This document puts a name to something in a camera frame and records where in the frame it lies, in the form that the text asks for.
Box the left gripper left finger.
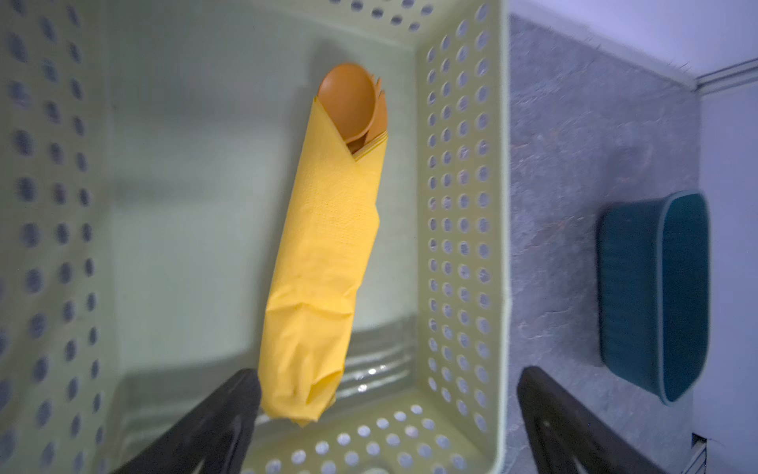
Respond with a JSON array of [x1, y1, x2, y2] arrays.
[[116, 369, 262, 474]]

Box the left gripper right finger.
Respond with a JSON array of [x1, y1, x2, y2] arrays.
[[517, 367, 662, 473]]

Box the yellow paper napkin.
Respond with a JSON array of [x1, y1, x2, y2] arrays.
[[258, 100, 388, 427]]

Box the orange plastic fork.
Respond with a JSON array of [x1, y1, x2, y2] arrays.
[[364, 78, 388, 145]]

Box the orange plastic spoon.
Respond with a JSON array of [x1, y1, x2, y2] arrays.
[[317, 63, 378, 143]]

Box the dark teal plastic bin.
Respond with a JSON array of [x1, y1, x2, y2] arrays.
[[596, 191, 711, 405]]

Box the green perforated plastic basket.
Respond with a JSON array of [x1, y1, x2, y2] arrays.
[[1, 1, 510, 473]]

